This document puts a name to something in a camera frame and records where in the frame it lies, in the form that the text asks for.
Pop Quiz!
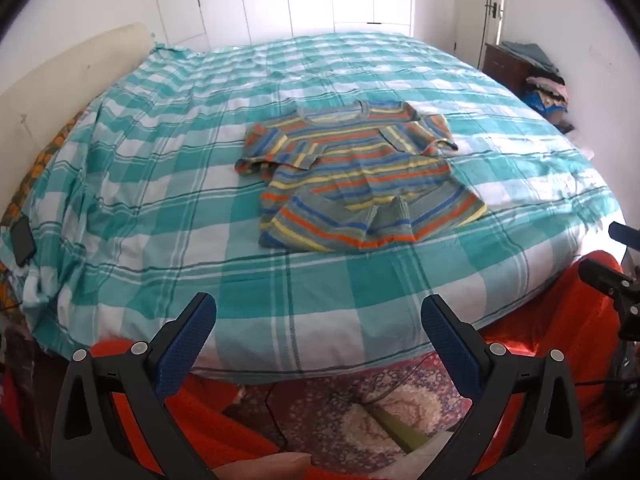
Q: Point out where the grey folded cloth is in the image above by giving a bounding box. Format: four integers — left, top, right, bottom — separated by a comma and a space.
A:
501, 40, 560, 73

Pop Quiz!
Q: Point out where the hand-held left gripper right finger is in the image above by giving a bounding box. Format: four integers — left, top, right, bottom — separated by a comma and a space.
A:
420, 294, 586, 480

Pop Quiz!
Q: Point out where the cream padded headboard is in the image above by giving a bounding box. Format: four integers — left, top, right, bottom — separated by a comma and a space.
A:
0, 22, 153, 161

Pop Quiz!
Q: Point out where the person's foot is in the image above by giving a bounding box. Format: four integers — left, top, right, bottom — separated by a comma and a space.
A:
215, 452, 312, 480

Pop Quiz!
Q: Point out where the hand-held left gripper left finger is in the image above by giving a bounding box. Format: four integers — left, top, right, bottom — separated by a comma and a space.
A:
50, 291, 218, 480

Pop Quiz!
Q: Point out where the black phone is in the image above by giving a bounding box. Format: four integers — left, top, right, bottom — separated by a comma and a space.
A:
11, 217, 37, 267

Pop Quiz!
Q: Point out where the teal checked blanket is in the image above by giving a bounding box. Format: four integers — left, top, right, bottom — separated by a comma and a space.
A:
0, 32, 626, 378

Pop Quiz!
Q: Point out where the dark wooden dresser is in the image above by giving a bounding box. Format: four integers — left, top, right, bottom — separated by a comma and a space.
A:
484, 42, 538, 81

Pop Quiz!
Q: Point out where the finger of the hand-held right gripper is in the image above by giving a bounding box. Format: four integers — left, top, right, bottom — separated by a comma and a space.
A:
578, 258, 640, 297
608, 221, 640, 252

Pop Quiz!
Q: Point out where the yellow-green flat object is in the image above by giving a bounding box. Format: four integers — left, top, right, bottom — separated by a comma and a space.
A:
370, 405, 431, 453

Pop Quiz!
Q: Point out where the pile of mixed clothes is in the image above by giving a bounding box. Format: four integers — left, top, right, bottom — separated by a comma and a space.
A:
522, 72, 576, 128

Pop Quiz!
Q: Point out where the patterned rug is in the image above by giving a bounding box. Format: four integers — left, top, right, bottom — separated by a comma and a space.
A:
240, 350, 473, 476

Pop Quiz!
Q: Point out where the striped knit shirt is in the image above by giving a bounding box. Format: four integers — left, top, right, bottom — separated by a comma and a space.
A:
235, 101, 488, 253

